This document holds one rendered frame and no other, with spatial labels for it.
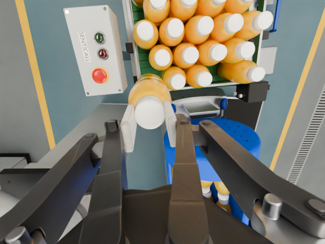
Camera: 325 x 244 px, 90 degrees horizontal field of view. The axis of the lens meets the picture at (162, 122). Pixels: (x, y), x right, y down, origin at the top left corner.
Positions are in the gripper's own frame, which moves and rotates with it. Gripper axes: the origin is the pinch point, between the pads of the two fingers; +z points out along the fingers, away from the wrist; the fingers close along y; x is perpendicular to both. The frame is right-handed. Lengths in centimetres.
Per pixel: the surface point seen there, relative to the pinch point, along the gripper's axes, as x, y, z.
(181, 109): -13.1, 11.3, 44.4
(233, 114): -49, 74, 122
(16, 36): 33, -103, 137
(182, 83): -0.2, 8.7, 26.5
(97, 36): 12.5, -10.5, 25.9
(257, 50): 6, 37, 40
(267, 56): 3, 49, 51
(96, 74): 4.2, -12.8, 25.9
